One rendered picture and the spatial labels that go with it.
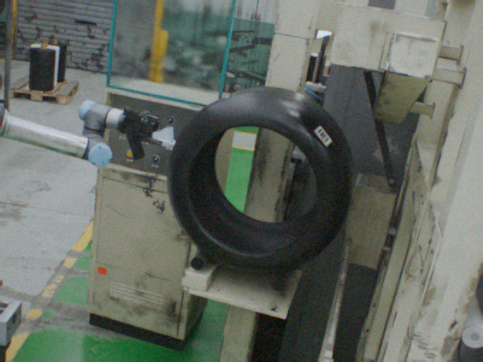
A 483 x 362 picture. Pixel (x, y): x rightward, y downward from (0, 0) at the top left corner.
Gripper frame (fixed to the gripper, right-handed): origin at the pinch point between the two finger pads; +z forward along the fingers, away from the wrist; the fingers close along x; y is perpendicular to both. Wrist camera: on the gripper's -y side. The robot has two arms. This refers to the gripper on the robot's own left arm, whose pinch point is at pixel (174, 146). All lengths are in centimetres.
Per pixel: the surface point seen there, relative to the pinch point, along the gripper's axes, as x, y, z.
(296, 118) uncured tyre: -11.0, 23.7, 37.4
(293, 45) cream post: 26, 40, 26
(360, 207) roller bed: 18, -6, 65
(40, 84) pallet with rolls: 503, -145, -356
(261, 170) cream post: 25.0, -6.6, 27.3
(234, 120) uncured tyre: -12.6, 17.8, 19.8
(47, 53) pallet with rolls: 508, -103, -356
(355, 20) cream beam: -36, 56, 46
